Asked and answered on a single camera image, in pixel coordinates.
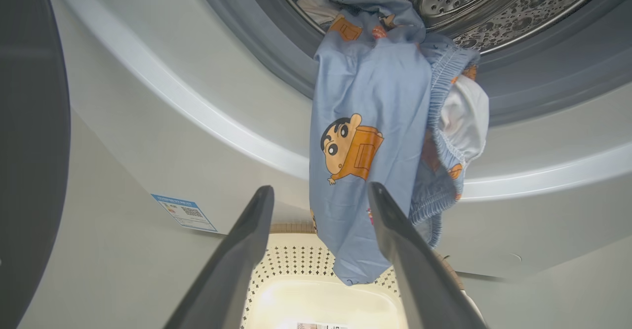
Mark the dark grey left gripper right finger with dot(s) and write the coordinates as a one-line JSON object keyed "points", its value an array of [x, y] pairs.
{"points": [[419, 279]]}

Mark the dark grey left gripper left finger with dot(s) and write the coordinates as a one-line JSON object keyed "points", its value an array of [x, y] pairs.
{"points": [[232, 269]]}

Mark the blue cartoon pajama pants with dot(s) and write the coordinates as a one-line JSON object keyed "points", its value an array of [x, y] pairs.
{"points": [[375, 87]]}

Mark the dark washing machine door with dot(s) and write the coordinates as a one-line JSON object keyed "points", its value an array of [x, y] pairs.
{"points": [[29, 146]]}

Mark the blue and cream cartoon pajama top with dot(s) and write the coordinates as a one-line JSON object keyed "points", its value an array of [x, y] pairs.
{"points": [[316, 5]]}

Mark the white front-load washing machine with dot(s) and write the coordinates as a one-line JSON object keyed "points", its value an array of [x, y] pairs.
{"points": [[173, 97]]}

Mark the stainless steel washing machine drum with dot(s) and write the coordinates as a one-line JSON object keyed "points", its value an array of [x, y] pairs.
{"points": [[518, 3]]}

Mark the blue energy label sticker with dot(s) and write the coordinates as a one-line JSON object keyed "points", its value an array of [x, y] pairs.
{"points": [[185, 213]]}

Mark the white perforated laundry basket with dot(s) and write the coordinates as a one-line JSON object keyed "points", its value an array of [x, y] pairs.
{"points": [[321, 299]]}

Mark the paper label inside basket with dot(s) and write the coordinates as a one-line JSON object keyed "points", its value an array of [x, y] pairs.
{"points": [[321, 326]]}

